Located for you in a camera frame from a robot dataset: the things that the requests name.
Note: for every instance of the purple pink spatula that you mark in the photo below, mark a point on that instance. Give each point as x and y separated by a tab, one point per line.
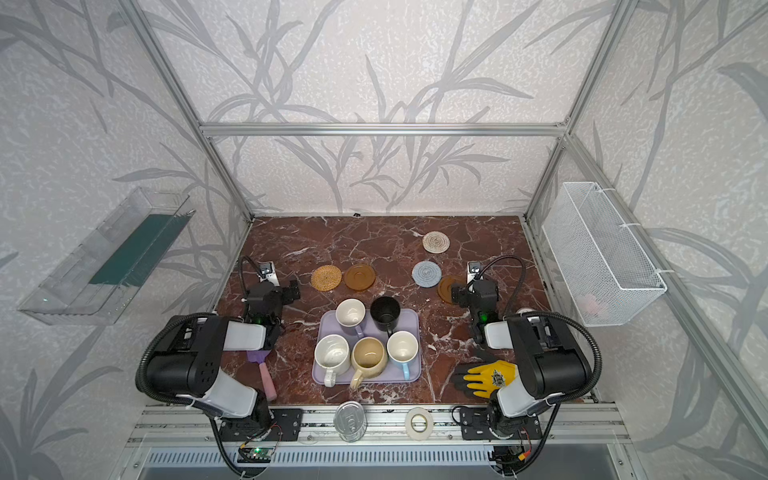
259	357

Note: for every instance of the black mug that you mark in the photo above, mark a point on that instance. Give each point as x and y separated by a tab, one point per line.
385	312

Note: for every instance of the white wire basket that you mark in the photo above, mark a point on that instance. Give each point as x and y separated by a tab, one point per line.
597	253

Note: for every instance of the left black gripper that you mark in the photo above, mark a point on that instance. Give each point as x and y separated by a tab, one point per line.
279	291

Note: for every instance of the green lit circuit board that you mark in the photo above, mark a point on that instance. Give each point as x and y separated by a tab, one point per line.
255	454

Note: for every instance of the lavender plastic tray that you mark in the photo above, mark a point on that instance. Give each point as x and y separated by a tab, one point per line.
393	372

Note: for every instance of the pink object in basket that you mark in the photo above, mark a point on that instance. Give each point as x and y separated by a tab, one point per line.
591	306

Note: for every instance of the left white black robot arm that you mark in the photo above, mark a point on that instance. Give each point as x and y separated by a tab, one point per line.
182	363

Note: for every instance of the white mug lavender handle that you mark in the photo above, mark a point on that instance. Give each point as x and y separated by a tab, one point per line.
350	315

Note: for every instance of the clear wall shelf green mat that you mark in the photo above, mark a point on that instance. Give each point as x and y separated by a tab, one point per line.
96	282

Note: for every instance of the white tape roll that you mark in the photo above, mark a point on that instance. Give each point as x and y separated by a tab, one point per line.
419	424

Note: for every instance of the white mug blue handle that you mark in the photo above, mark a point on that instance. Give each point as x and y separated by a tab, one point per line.
403	348

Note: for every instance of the clear glass jar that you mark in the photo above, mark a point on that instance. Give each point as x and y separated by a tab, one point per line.
350	421

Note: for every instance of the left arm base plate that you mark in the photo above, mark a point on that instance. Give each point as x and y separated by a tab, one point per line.
282	424

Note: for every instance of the large white mug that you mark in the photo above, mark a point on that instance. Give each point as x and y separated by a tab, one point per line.
332	356

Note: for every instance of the beige mug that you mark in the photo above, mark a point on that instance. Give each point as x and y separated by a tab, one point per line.
369	359

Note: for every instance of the white patterned round coaster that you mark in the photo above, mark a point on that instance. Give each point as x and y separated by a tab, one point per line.
436	242

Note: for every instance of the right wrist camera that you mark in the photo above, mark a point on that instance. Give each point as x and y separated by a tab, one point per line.
474	269

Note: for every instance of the light blue woven coaster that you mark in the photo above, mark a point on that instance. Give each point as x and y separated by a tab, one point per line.
426	274

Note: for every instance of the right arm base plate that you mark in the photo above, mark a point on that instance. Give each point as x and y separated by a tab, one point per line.
484	423

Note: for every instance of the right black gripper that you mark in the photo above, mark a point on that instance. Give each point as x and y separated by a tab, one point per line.
475	291

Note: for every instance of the brown wooden coaster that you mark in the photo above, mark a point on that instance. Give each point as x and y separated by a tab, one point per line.
444	288
360	277

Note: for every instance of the yellow black work glove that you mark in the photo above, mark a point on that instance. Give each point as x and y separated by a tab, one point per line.
481	380

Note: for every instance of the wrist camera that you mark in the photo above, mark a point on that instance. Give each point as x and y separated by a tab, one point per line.
474	269
267	272

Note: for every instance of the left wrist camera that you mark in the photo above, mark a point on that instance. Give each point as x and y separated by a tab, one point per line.
267	272

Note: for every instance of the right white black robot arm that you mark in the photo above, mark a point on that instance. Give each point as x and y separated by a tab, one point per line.
529	362

